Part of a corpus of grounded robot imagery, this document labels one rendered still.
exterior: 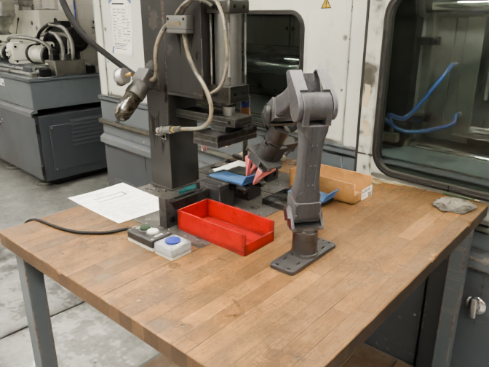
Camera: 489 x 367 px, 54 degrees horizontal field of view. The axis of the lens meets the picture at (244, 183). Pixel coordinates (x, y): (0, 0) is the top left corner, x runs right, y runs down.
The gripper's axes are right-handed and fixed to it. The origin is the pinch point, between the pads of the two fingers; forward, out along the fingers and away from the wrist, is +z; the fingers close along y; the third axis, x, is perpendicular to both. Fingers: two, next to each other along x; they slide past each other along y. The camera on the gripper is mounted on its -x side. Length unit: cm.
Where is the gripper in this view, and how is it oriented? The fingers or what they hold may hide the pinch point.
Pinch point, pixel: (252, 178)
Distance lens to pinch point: 143.9
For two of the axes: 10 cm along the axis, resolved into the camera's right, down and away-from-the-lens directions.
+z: -4.1, 7.3, 5.4
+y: -6.3, -6.6, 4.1
